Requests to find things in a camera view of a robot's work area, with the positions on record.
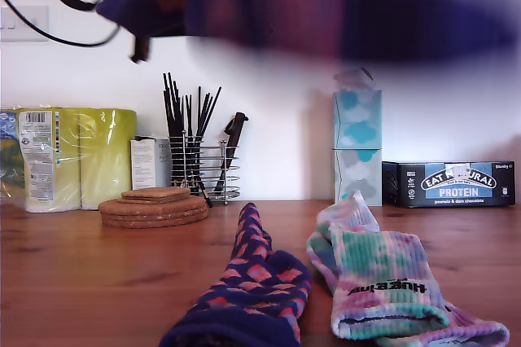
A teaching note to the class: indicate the tie-dye crew sock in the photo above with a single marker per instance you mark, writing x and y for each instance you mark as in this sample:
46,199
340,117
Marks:
468,326
378,257

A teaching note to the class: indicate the purple pink-patterned sock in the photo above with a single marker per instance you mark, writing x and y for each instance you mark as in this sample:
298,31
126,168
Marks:
252,290
325,5

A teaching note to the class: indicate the black thin stick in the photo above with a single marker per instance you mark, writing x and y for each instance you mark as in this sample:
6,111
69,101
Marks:
199,109
177,109
190,117
212,109
172,105
169,105

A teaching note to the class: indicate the black marker pen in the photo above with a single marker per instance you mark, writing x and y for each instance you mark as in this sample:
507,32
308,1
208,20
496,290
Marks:
206,195

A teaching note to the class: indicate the grey cloud tissue box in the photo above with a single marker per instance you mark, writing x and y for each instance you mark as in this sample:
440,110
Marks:
358,172

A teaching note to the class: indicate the blue cloud tissue box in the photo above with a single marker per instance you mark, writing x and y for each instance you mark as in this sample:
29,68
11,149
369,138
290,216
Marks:
358,121

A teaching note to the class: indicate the square cork coaster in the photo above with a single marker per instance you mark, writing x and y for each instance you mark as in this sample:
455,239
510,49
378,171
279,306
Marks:
134,198
154,191

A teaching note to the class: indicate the white tissue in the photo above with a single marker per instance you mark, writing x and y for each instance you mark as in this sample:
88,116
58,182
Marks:
352,78

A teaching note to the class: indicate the small white printed carton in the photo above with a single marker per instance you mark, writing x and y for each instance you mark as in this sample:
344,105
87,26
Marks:
142,161

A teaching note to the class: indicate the yellow paper towel pack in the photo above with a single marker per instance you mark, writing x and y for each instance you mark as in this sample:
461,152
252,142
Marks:
93,159

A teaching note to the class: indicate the black protein bar box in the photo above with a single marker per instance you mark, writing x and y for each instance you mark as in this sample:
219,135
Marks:
447,186

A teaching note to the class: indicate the white light switch plate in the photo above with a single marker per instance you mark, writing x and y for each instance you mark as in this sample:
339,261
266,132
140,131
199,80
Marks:
24,29

